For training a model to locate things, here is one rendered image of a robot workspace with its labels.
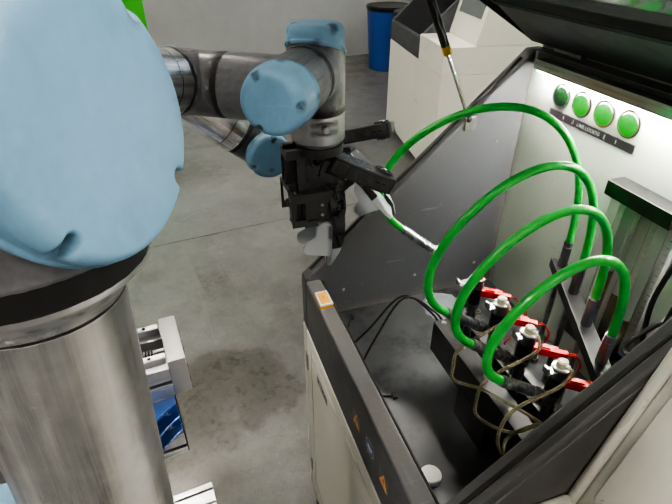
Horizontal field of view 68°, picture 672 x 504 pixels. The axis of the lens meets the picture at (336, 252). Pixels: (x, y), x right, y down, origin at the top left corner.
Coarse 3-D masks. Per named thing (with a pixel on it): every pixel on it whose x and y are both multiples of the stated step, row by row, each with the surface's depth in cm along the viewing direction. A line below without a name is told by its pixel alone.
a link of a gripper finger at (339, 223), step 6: (342, 210) 73; (336, 216) 73; (342, 216) 73; (330, 222) 76; (336, 222) 73; (342, 222) 74; (336, 228) 74; (342, 228) 74; (336, 234) 75; (342, 234) 75; (336, 240) 76; (342, 240) 76; (336, 246) 77
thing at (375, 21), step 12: (372, 12) 627; (384, 12) 618; (372, 24) 635; (384, 24) 626; (372, 36) 644; (384, 36) 634; (372, 48) 653; (384, 48) 643; (372, 60) 662; (384, 60) 652
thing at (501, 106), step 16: (464, 112) 86; (480, 112) 86; (528, 112) 85; (544, 112) 85; (432, 128) 88; (560, 128) 86; (576, 160) 89; (576, 176) 91; (576, 192) 93; (400, 224) 99; (576, 224) 96
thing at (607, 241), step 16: (560, 208) 70; (576, 208) 70; (592, 208) 72; (528, 224) 70; (544, 224) 70; (608, 224) 74; (512, 240) 70; (608, 240) 76; (496, 256) 70; (480, 272) 71; (464, 288) 72; (464, 304) 74; (592, 304) 84; (592, 320) 86; (464, 336) 78; (480, 352) 81; (496, 352) 82
